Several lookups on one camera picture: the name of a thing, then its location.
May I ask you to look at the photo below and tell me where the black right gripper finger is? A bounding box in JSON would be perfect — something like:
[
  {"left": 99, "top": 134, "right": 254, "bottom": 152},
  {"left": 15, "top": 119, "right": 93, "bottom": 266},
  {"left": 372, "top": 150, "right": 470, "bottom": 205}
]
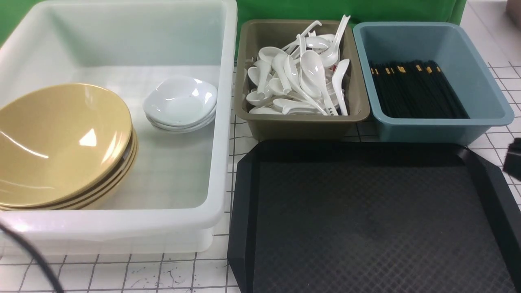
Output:
[{"left": 503, "top": 138, "right": 521, "bottom": 181}]

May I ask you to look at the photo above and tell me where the white printed soup spoon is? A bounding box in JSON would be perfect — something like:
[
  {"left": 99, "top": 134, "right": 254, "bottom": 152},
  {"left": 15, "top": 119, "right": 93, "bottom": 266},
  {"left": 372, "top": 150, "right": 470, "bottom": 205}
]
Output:
[{"left": 300, "top": 50, "right": 338, "bottom": 116}]

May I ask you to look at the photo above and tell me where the white square sauce dish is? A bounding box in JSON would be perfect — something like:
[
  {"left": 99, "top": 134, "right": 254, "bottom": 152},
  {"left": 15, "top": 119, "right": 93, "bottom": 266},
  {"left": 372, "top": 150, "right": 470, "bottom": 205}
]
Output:
[{"left": 142, "top": 75, "right": 218, "bottom": 125}]

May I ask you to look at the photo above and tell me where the yellow noodle bowl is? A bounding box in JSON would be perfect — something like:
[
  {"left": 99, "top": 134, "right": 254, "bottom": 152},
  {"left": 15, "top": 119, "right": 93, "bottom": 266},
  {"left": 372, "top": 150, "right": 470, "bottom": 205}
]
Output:
[{"left": 1, "top": 83, "right": 134, "bottom": 208}]

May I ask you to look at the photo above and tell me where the lower yellow bowl in tub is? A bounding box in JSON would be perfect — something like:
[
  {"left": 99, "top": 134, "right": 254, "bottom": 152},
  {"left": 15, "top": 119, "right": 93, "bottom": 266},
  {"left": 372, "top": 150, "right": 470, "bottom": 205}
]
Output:
[{"left": 0, "top": 142, "right": 139, "bottom": 212}]

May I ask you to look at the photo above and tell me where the yellow bowl in tub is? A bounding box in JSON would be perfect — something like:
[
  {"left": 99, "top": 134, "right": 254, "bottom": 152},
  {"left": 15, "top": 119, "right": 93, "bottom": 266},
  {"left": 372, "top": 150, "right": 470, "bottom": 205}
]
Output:
[
  {"left": 0, "top": 129, "right": 138, "bottom": 212},
  {"left": 0, "top": 142, "right": 139, "bottom": 212}
]

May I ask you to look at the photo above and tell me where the top yellow bowl in tub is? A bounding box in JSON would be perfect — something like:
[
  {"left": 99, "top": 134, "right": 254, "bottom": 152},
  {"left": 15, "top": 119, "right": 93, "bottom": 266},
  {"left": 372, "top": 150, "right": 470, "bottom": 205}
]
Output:
[{"left": 0, "top": 129, "right": 138, "bottom": 212}]

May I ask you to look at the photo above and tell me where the blue plastic chopstick bin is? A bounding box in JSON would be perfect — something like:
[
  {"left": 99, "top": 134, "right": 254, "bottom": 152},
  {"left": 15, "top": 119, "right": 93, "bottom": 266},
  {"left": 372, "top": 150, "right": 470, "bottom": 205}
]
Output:
[{"left": 353, "top": 22, "right": 515, "bottom": 145}]

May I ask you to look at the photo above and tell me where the pile of black chopsticks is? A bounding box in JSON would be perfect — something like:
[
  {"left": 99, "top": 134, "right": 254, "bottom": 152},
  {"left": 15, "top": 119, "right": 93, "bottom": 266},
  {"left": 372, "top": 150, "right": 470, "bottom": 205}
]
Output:
[{"left": 370, "top": 60, "right": 469, "bottom": 119}]

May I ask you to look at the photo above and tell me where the white spoon right side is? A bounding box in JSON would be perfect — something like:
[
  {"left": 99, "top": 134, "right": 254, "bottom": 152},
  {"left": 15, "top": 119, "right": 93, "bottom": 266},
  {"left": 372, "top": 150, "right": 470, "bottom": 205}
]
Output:
[{"left": 331, "top": 58, "right": 350, "bottom": 116}]

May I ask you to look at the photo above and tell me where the white spoon upright top right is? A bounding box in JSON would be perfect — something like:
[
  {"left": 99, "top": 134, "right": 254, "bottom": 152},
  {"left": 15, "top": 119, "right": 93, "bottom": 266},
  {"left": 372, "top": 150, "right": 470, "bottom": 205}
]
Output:
[{"left": 319, "top": 15, "right": 351, "bottom": 68}]

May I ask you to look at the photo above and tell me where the black plastic serving tray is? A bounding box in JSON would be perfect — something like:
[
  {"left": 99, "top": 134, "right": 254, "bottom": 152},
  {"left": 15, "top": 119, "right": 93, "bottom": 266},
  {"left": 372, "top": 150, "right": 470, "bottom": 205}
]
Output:
[{"left": 227, "top": 140, "right": 521, "bottom": 293}]

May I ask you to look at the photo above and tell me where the white spoon left side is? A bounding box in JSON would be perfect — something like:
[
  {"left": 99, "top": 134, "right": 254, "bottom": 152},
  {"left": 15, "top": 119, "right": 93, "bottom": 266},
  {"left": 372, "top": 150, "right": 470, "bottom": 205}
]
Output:
[{"left": 254, "top": 59, "right": 271, "bottom": 100}]

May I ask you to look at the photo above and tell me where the olive plastic spoon bin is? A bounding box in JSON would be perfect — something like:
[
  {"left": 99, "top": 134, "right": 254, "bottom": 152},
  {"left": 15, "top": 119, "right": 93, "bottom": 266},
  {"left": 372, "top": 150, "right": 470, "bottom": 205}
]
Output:
[{"left": 232, "top": 19, "right": 371, "bottom": 140}]

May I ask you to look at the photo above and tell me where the large white plastic tub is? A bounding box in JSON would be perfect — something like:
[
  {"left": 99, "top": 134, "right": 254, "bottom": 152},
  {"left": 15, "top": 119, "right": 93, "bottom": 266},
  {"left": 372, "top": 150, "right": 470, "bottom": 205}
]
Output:
[{"left": 1, "top": 0, "right": 237, "bottom": 254}]

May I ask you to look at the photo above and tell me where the top white dish in tub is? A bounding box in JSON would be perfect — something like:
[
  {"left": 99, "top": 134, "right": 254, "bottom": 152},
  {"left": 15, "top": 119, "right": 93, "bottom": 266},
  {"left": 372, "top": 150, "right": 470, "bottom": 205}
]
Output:
[{"left": 145, "top": 108, "right": 216, "bottom": 128}]

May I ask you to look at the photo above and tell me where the white dish in tub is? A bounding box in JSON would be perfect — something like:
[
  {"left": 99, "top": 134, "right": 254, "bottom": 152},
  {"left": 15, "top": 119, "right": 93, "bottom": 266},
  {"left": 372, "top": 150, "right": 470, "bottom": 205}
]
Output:
[
  {"left": 146, "top": 116, "right": 215, "bottom": 133},
  {"left": 145, "top": 108, "right": 216, "bottom": 128}
]

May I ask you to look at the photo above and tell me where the lower white dish in tub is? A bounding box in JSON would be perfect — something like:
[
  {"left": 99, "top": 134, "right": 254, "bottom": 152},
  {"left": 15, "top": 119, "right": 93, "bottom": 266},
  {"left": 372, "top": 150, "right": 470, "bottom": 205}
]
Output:
[{"left": 146, "top": 116, "right": 215, "bottom": 133}]

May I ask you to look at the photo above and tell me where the green backdrop cloth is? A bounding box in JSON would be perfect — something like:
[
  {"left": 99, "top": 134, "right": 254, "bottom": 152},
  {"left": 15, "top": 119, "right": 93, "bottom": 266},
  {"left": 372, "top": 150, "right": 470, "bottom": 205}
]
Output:
[{"left": 0, "top": 0, "right": 468, "bottom": 45}]

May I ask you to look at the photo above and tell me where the white spoon long handle centre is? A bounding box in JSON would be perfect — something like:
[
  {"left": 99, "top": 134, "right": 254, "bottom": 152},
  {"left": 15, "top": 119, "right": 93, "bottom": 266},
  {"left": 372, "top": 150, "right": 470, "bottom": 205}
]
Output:
[{"left": 284, "top": 55, "right": 328, "bottom": 116}]

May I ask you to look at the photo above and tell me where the black cable left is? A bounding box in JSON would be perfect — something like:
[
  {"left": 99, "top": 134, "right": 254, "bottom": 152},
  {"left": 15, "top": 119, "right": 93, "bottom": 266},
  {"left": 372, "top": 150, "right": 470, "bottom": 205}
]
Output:
[{"left": 0, "top": 224, "right": 66, "bottom": 293}]

